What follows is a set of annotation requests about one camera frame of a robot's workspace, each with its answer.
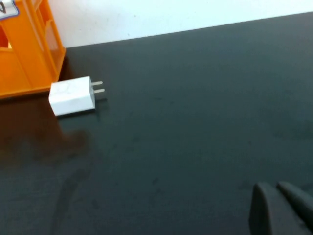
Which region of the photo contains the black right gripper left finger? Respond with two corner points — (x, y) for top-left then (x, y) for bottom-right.
(248, 182), (311, 235)

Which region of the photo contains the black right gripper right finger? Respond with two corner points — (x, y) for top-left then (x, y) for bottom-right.
(276, 181), (313, 235)

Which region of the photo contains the orange plastic cutlery holder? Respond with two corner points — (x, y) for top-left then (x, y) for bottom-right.
(0, 0), (67, 99)

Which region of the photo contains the white power adapter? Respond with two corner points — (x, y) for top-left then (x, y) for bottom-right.
(48, 76), (107, 118)

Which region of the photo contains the paper label reading 刀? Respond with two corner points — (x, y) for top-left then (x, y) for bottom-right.
(0, 0), (20, 22)

